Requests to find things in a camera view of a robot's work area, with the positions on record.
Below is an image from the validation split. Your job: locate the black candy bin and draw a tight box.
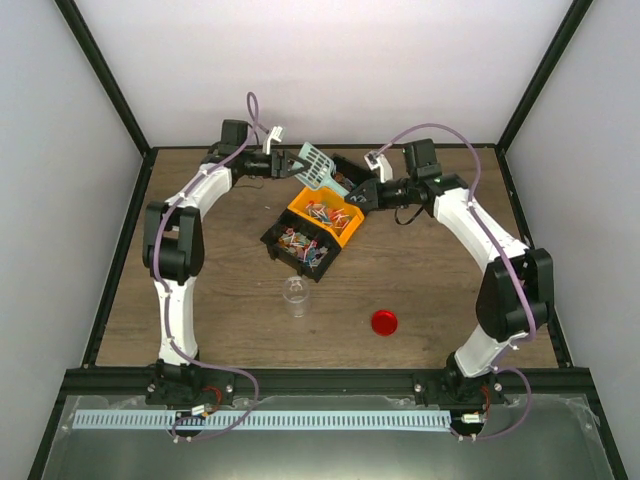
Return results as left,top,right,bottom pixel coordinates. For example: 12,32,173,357
331,154,376,192
260,209,342,283

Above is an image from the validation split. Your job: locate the light blue slotted scoop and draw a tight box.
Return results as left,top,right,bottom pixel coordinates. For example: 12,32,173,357
293,142,348,197

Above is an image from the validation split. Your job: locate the orange candy bin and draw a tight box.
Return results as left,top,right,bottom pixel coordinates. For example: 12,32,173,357
288,187,365,248

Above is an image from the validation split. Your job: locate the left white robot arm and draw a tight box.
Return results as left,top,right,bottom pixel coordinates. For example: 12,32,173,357
142,120,310,366

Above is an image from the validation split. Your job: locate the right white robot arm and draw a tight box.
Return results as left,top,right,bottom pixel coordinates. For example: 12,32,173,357
345,139,554,403

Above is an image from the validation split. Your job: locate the clear plastic jar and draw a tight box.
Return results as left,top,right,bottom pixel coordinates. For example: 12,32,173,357
282,276,310,318

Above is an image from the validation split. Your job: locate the red jar lid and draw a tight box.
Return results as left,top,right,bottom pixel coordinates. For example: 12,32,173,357
370,310,398,337

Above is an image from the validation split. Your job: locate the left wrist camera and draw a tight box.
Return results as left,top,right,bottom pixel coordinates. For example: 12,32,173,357
262,125,285,155

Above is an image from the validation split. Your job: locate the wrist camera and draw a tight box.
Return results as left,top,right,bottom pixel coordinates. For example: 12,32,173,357
364,151,393,183
262,125,285,155

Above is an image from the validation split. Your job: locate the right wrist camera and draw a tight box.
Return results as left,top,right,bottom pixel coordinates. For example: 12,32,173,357
364,151,393,183

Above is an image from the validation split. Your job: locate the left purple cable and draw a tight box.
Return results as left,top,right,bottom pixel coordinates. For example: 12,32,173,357
152,90,271,444

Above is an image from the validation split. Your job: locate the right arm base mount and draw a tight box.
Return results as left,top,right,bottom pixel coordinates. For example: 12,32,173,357
411,353,505,409

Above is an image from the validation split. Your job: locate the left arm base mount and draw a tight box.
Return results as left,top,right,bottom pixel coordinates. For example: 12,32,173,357
146,360,235,407

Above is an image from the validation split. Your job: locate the black aluminium frame rail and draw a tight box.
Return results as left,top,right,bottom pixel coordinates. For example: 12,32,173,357
61,366,595,398

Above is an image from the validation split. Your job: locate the light blue slotted cable duct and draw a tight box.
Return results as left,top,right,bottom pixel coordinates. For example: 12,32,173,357
72,409,451,432

